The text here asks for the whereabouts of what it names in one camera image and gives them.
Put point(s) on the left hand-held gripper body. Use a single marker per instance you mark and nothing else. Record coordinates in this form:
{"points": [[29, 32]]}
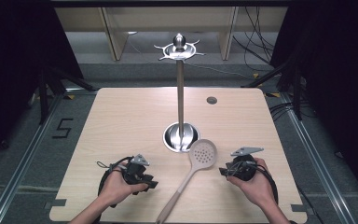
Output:
{"points": [[133, 171]]}

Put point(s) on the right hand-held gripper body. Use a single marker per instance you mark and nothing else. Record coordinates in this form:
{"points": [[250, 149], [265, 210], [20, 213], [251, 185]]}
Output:
{"points": [[243, 169]]}

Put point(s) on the beige slotted spoon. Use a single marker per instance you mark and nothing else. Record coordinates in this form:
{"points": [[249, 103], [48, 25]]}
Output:
{"points": [[202, 154]]}

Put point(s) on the stainless steel utensil rack stand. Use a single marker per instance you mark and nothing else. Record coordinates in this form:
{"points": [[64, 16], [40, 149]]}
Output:
{"points": [[180, 93]]}

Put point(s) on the person's right hand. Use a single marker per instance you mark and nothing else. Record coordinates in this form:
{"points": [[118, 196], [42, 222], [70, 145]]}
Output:
{"points": [[256, 186]]}

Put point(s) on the person's left hand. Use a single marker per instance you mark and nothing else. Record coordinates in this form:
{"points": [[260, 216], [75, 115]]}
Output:
{"points": [[118, 188]]}

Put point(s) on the black metal tripod stand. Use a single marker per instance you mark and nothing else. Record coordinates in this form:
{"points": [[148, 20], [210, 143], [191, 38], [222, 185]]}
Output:
{"points": [[45, 93], [295, 90]]}

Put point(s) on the black curtain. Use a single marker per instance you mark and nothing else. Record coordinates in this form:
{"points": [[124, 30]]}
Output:
{"points": [[341, 81], [15, 68]]}

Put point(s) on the light wooden shelf unit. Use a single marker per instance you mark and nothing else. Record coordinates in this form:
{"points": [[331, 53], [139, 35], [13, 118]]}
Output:
{"points": [[167, 18]]}

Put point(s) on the aluminium floor rail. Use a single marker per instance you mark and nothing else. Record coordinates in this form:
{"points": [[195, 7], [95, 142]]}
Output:
{"points": [[21, 165], [315, 161]]}

